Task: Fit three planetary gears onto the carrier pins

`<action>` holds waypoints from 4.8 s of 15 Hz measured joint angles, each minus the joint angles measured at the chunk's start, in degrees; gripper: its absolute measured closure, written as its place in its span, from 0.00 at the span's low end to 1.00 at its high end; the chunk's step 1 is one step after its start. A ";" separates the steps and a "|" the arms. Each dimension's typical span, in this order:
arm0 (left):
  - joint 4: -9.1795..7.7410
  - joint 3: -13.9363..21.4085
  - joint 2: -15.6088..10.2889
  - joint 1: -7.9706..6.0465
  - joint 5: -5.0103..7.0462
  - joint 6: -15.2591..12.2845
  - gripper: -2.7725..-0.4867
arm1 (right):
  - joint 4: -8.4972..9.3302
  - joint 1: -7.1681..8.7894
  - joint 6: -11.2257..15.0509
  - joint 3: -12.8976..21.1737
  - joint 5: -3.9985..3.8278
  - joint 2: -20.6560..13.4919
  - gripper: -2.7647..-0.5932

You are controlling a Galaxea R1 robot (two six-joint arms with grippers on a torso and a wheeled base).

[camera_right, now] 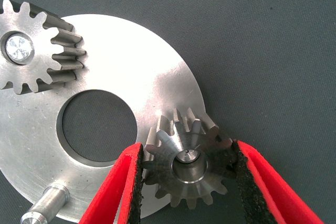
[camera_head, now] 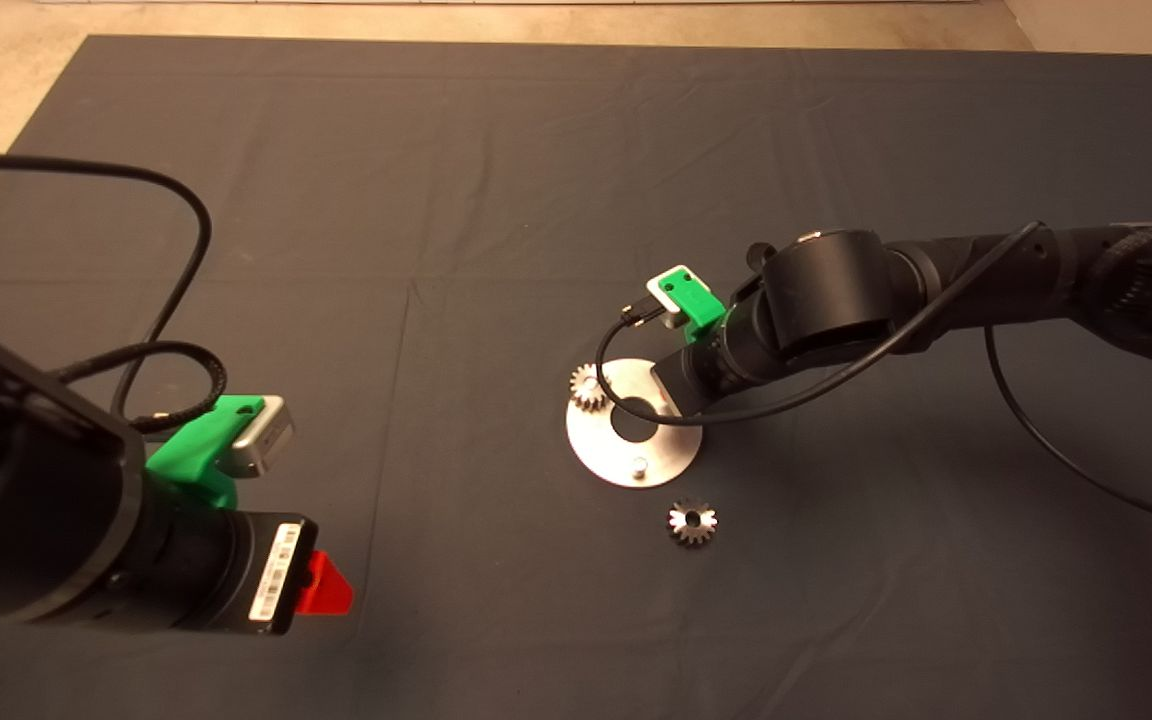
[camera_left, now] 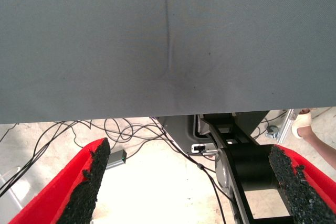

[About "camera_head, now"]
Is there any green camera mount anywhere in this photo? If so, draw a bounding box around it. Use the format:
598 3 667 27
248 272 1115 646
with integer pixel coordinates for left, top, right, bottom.
146 395 266 510
661 268 727 341

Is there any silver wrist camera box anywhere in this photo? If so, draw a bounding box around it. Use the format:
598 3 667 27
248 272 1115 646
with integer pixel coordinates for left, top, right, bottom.
228 396 295 480
646 265 694 329

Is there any round metal carrier plate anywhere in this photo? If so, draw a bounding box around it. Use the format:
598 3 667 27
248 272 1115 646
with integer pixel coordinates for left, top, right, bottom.
566 358 705 489

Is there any smooth black left camera cable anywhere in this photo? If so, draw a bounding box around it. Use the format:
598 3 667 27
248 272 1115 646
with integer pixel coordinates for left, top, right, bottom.
0 153 214 421

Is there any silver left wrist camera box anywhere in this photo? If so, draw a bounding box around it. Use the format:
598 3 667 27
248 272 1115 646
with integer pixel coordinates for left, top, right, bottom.
228 396 295 480

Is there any dark grey table cloth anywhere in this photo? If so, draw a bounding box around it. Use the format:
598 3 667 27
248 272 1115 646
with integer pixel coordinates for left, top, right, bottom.
0 37 1152 720

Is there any dark steel planetary gear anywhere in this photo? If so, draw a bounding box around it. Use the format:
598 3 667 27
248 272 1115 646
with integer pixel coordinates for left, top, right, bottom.
668 497 720 547

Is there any green left camera mount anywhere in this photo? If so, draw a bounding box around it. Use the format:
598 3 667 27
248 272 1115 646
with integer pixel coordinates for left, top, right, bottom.
146 395 266 510

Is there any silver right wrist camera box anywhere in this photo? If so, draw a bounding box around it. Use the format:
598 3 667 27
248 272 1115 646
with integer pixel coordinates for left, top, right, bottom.
646 265 694 329

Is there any green right camera mount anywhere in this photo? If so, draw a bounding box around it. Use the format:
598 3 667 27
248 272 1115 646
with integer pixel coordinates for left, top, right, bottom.
661 268 727 341

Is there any braided black left arm cable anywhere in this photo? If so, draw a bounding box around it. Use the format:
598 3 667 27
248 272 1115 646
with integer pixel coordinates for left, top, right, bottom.
51 341 229 434

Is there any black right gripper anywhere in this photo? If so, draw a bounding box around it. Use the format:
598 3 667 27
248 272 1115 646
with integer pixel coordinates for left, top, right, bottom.
651 322 762 417

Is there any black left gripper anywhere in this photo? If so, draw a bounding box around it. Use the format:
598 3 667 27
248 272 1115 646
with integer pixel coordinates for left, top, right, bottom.
141 506 355 636

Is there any bright steel planetary gear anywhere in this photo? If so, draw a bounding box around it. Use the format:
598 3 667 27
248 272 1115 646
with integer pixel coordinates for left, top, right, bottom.
569 364 614 412

